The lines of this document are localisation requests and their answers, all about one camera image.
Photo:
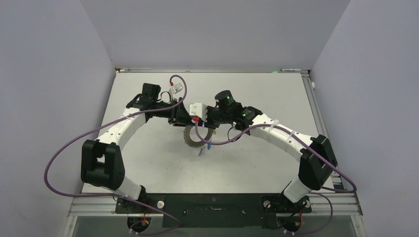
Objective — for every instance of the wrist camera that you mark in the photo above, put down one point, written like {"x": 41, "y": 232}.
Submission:
{"x": 176, "y": 88}
{"x": 198, "y": 112}

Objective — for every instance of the aluminium front rail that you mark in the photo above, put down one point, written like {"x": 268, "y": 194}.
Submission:
{"x": 343, "y": 205}

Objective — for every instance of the blue capped key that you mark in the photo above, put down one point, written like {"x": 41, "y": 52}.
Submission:
{"x": 204, "y": 149}

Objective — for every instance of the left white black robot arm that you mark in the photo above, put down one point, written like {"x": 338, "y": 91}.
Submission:
{"x": 102, "y": 162}

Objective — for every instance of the red white marker pen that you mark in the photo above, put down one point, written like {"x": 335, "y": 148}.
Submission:
{"x": 290, "y": 70}

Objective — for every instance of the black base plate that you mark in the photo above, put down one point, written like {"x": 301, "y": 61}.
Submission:
{"x": 217, "y": 210}

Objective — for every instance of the aluminium back rail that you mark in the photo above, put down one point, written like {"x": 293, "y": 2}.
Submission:
{"x": 150, "y": 70}

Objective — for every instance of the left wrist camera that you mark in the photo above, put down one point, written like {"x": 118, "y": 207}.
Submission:
{"x": 176, "y": 88}

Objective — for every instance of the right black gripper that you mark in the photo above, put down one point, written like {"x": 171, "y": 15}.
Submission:
{"x": 208, "y": 122}

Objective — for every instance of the round metal keyring disc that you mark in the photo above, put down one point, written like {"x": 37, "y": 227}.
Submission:
{"x": 191, "y": 138}

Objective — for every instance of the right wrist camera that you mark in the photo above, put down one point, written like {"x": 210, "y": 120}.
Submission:
{"x": 198, "y": 112}

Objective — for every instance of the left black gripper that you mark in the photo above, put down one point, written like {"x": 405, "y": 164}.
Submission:
{"x": 179, "y": 116}

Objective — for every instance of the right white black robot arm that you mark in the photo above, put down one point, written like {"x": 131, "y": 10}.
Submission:
{"x": 315, "y": 154}

